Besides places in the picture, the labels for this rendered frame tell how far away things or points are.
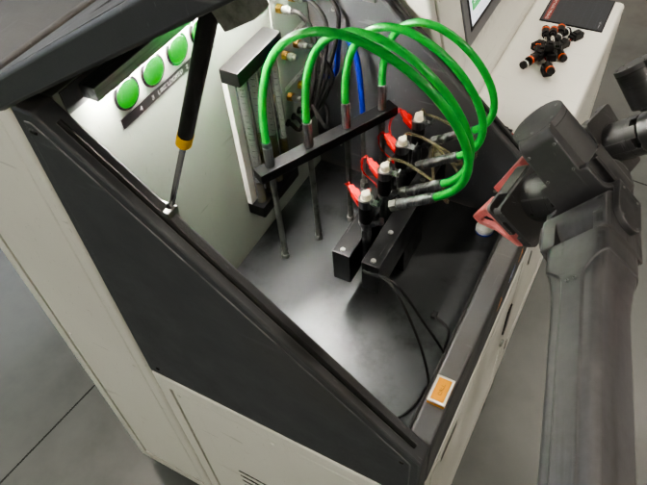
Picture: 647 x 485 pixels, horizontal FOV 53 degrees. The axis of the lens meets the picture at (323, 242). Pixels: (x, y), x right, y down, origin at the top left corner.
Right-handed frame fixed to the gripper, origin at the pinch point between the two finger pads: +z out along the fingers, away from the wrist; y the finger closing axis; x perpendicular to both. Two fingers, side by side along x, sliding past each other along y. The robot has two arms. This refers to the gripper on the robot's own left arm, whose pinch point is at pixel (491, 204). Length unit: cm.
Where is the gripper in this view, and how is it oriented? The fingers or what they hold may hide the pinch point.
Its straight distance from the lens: 84.9
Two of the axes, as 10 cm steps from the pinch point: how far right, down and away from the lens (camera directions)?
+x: 7.0, 6.7, 2.6
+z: -3.8, 0.3, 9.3
